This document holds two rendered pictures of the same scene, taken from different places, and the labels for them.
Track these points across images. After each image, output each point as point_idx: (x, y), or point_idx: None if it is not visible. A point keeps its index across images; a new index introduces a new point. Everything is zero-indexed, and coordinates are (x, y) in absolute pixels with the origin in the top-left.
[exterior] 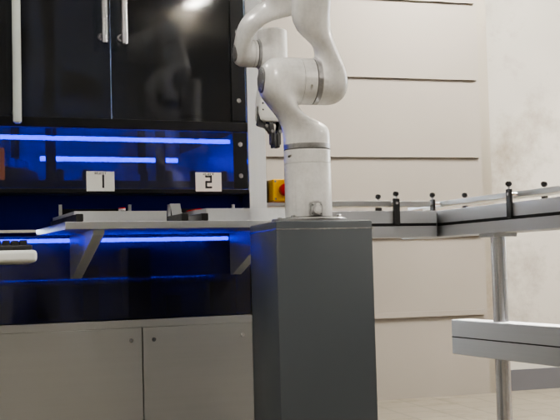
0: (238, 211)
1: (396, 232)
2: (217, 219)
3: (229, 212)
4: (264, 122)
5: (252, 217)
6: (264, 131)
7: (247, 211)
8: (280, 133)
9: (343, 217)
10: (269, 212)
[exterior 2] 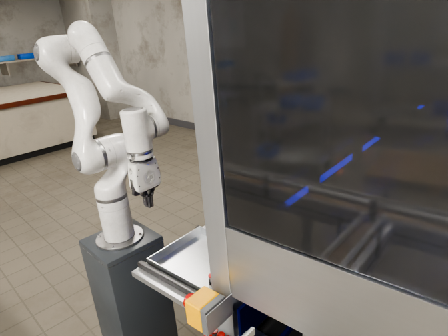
0: (182, 239)
1: None
2: (194, 237)
3: (187, 236)
4: (155, 185)
5: (175, 247)
6: (206, 229)
7: (177, 242)
8: (143, 197)
9: (96, 238)
10: (163, 251)
